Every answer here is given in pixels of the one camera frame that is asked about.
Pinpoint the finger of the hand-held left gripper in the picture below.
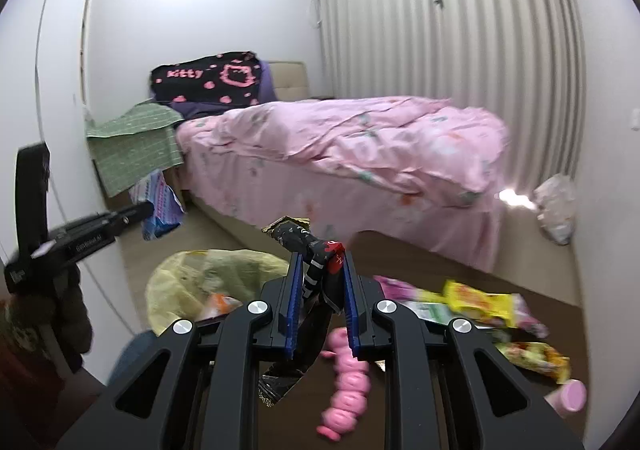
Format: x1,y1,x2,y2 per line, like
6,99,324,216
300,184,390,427
107,202,154,237

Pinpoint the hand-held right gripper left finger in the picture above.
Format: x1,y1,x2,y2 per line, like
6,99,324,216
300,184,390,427
55,252,306,450

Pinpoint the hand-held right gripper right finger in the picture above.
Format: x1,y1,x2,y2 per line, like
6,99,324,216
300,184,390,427
342,254,586,450

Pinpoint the black snack wrapper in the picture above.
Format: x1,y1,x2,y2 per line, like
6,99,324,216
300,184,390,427
257,216,347,408

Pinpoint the yellow plastic bag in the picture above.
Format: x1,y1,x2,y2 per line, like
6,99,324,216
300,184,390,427
145,249,291,337

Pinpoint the person's left forearm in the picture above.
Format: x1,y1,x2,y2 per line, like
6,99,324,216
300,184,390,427
0,330,108,450

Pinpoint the person's left hand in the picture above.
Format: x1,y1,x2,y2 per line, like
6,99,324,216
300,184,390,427
0,270,95,373

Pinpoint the blue white package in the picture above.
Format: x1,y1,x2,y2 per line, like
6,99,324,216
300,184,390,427
129,169,185,241

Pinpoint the magenta snack packet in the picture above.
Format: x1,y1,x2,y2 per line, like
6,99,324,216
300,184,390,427
372,276,446,305

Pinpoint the pink bead strip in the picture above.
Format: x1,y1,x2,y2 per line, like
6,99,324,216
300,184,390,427
316,330,372,442

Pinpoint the green checked cloth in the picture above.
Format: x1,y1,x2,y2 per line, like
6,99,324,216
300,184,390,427
86,100,186,198

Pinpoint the pale green snack packet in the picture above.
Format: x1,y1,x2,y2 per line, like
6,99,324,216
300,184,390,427
400,297,453,328

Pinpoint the orange packet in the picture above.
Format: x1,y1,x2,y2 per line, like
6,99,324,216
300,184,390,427
197,292,242,321

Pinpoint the bed with pink sheet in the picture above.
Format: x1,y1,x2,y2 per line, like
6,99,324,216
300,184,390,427
175,97,508,281

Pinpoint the person's leg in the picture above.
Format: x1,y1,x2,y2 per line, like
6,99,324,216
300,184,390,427
107,330,162,386

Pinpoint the black Hello Kitty pillow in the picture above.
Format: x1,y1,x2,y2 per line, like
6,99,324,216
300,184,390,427
151,51,263,106

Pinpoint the pink floral duvet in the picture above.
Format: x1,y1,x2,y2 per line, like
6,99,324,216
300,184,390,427
220,97,508,195

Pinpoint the pale pink white packet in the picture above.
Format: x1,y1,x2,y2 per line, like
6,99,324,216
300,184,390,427
510,295,549,339

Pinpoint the beige headboard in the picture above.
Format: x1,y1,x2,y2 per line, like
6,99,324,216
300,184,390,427
267,61,308,101

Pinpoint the white plastic bag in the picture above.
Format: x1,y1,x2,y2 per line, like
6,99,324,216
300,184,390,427
532,174,577,245

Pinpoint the pink bottle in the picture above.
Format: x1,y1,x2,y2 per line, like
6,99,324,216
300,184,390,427
542,379,588,421

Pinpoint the beige pleated curtain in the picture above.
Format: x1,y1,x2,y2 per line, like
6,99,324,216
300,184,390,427
317,0,588,211

